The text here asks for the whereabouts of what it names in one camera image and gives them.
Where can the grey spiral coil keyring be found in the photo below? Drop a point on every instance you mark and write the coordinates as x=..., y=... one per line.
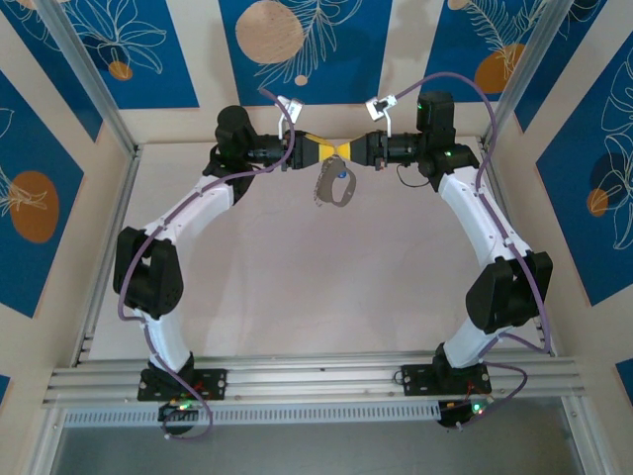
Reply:
x=321, y=185

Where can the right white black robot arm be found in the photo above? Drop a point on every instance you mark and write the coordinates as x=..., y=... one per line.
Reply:
x=475, y=218

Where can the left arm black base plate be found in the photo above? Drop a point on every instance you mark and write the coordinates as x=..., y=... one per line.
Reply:
x=217, y=383

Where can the grey metal panel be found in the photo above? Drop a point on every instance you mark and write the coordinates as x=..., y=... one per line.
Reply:
x=321, y=450

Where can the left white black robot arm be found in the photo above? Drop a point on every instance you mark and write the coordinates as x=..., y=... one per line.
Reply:
x=198, y=208

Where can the aluminium base rail beam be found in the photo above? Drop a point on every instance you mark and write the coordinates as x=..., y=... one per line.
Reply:
x=321, y=376

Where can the aluminium table side rail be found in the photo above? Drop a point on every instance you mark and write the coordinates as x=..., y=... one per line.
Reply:
x=512, y=222
x=118, y=208

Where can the aluminium corner post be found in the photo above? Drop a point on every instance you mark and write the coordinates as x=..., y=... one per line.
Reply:
x=87, y=69
x=527, y=69

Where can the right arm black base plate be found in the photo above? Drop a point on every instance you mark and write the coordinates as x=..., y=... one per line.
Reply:
x=410, y=378

